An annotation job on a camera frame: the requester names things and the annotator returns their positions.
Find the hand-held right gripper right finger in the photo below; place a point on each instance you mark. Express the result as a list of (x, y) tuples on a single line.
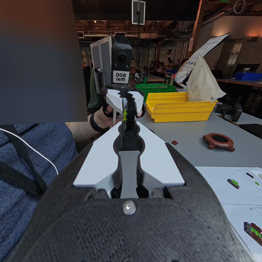
[(159, 163)]

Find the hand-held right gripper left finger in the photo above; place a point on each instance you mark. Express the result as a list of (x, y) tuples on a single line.
[(98, 163)]

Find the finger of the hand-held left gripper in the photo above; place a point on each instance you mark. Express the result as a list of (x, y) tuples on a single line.
[(139, 100), (113, 100)]

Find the black and green brick assembly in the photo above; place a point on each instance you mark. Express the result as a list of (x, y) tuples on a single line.
[(131, 114)]

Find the person's left forearm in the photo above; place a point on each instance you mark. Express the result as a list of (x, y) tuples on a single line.
[(81, 133)]

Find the person's left hand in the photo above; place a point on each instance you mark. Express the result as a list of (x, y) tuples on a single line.
[(102, 120)]

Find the green plastic bin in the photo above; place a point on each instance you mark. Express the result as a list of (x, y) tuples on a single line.
[(163, 90)]

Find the black wristband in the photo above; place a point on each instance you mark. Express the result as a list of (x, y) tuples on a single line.
[(94, 124)]

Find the grey framed light panel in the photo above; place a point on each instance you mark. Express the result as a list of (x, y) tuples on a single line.
[(105, 61)]

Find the small dark set box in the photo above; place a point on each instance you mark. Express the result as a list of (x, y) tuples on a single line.
[(169, 79)]

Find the yellow plastic bin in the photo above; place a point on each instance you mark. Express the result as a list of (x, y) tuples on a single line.
[(180, 111)]

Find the brown round brick base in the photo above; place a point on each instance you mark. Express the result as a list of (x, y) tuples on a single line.
[(217, 145)]

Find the white paper bag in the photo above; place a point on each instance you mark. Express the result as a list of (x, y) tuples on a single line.
[(202, 81)]

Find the white instruction booklet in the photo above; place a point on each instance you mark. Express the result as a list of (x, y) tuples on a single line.
[(225, 190)]

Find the white printed sign board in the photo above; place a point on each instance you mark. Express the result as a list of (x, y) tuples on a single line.
[(210, 44)]

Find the black electronic device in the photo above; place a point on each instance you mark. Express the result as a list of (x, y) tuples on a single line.
[(235, 112)]

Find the person's blue shirt torso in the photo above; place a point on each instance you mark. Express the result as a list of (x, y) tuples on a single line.
[(20, 215)]

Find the wooden workbench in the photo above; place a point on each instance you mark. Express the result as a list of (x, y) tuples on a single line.
[(241, 82)]

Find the blue plastic bin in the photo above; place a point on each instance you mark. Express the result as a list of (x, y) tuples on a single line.
[(247, 76)]

